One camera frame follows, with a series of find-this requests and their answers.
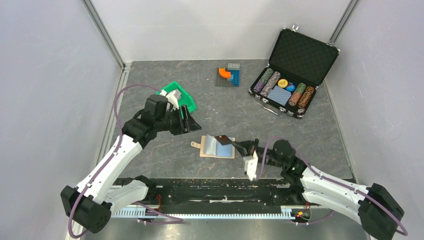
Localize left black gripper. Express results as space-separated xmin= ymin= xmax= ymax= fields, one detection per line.
xmin=155 ymin=104 xmax=202 ymax=136

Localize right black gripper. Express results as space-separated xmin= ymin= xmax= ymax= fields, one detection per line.
xmin=232 ymin=138 xmax=285 ymax=169

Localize beige leather card holder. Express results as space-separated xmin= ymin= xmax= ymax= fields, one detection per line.
xmin=190 ymin=135 xmax=236 ymax=159

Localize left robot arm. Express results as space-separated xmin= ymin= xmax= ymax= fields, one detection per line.
xmin=60 ymin=94 xmax=202 ymax=239

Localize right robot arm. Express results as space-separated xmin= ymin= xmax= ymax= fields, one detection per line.
xmin=230 ymin=139 xmax=408 ymax=240

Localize blue playing card deck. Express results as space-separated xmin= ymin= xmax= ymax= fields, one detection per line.
xmin=267 ymin=86 xmax=292 ymax=106

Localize green plastic bin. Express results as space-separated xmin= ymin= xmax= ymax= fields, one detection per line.
xmin=161 ymin=81 xmax=197 ymax=114

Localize grey lego baseplate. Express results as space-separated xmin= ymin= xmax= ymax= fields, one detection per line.
xmin=214 ymin=73 xmax=235 ymax=87

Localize purple green chip stack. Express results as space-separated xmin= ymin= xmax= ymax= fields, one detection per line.
xmin=252 ymin=67 xmax=274 ymax=93

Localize orange curved lego piece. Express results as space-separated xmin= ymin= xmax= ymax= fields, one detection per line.
xmin=218 ymin=67 xmax=231 ymax=79

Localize blue lego bricks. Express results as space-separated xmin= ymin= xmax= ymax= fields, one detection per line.
xmin=227 ymin=70 xmax=240 ymax=87

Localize grey lego brick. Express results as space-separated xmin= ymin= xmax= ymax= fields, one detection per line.
xmin=226 ymin=62 xmax=241 ymax=71

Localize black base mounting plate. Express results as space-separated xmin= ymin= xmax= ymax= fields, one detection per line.
xmin=135 ymin=175 xmax=312 ymax=215

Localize yellow dealer chip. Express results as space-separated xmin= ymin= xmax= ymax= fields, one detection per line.
xmin=277 ymin=78 xmax=289 ymax=89

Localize blue dealer chip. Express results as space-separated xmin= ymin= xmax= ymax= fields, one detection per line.
xmin=285 ymin=84 xmax=296 ymax=92

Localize orange black chip stack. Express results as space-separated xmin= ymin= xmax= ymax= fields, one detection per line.
xmin=297 ymin=86 xmax=315 ymax=114

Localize pink grey chip stack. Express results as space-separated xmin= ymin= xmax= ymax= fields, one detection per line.
xmin=260 ymin=71 xmax=281 ymax=97

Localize green red chip stack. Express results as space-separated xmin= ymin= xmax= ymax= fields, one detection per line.
xmin=288 ymin=83 xmax=307 ymax=107

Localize black poker chip case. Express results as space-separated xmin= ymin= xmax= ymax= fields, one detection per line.
xmin=248 ymin=27 xmax=340 ymax=119

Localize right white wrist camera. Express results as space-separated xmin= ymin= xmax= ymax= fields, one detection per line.
xmin=242 ymin=151 xmax=259 ymax=182

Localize white slotted cable duct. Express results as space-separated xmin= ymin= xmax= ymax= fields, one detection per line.
xmin=111 ymin=205 xmax=310 ymax=221

